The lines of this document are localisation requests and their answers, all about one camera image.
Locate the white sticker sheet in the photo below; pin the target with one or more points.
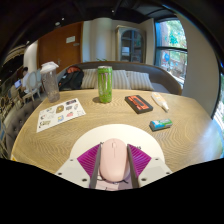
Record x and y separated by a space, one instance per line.
60 114

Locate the white cartoon-print mouse pad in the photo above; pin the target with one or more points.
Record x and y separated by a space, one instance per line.
116 131

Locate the green drink can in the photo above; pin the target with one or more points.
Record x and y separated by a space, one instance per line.
105 85

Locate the black backpack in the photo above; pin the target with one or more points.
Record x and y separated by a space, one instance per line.
71 80

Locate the clear plastic shaker bottle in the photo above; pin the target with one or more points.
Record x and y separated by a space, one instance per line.
50 85

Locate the black-framed window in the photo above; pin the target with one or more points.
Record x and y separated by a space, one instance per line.
170 46

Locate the small blue-green pack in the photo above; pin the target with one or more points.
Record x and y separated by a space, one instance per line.
161 124

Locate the person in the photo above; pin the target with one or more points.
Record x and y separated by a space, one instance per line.
25 80

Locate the brown wooden door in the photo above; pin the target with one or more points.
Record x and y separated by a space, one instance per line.
53 50

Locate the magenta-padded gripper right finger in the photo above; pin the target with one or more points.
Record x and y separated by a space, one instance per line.
155 170

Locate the white dining chair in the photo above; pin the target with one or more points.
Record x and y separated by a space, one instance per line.
33 83

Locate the white door sign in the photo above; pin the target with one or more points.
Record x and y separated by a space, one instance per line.
70 39

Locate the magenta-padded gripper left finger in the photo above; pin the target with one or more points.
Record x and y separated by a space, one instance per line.
73 171

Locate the striped cushion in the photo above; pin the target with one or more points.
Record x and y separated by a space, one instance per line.
141 81
120 80
89 79

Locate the arched glass-door cabinet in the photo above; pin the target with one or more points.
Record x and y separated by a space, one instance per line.
130 43

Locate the laptop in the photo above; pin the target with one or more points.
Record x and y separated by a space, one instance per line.
17 84

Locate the white tube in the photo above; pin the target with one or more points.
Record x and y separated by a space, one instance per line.
160 101

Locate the pink computer mouse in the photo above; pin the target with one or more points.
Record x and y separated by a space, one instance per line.
114 161

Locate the grey curved sofa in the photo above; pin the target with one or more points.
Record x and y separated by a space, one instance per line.
163 78

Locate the black and red case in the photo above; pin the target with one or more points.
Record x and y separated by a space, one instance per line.
138 104

